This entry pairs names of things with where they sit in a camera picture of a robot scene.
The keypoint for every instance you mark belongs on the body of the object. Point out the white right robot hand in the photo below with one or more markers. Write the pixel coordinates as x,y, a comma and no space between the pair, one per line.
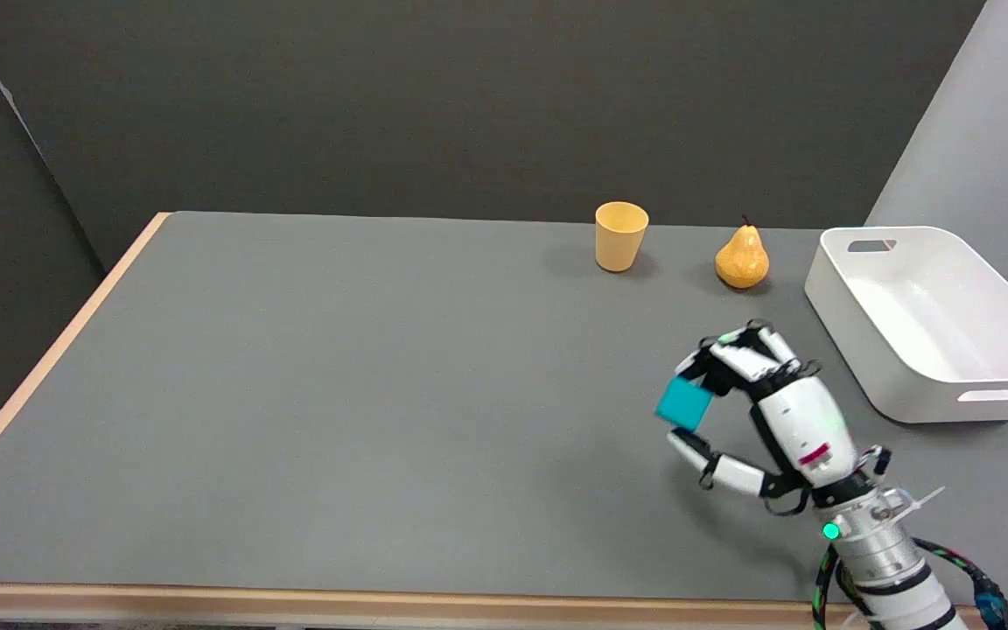
797,420

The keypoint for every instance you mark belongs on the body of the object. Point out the teal cube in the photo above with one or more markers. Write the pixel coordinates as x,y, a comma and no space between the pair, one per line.
684,402

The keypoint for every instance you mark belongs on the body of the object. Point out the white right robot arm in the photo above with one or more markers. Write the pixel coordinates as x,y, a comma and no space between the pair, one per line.
893,564

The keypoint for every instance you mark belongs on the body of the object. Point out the white plastic box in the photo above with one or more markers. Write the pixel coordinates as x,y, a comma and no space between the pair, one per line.
928,319

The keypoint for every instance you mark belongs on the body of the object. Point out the yellow pear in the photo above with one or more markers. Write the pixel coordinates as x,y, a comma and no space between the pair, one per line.
742,257

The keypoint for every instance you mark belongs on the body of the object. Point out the yellow plastic cup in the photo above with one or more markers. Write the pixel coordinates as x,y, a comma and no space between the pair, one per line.
620,234

